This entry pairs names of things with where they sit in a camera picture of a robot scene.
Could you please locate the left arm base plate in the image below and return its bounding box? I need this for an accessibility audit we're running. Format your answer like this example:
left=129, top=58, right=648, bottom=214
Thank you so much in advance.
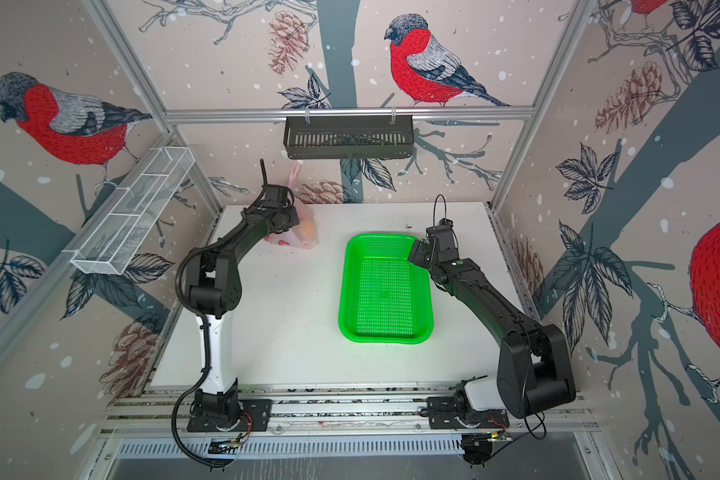
left=187, top=394, right=273, bottom=433

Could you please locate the green plastic basket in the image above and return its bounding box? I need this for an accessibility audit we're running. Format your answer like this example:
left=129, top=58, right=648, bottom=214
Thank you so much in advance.
left=338, top=233, right=434, bottom=345

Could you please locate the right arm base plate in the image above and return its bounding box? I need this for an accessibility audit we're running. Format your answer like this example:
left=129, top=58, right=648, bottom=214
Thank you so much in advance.
left=419, top=394, right=509, bottom=430

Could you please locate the white wire mesh shelf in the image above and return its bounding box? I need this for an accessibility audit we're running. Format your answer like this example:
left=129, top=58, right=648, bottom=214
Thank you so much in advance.
left=71, top=146, right=195, bottom=275

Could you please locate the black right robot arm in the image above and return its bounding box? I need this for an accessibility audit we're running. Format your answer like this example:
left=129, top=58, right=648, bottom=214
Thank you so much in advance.
left=408, top=218, right=577, bottom=418

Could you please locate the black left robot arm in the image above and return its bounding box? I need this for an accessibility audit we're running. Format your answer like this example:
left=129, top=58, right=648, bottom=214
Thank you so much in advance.
left=175, top=167, right=299, bottom=425

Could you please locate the pink plastic fruit bag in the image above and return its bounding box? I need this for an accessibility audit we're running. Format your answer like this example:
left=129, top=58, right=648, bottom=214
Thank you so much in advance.
left=265, top=197, right=319, bottom=250

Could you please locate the aluminium rail frame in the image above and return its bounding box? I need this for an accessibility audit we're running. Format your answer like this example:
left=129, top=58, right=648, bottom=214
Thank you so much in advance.
left=97, top=389, right=599, bottom=460

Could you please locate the black hanging wall basket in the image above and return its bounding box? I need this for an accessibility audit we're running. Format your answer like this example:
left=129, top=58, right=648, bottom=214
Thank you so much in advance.
left=283, top=115, right=414, bottom=160

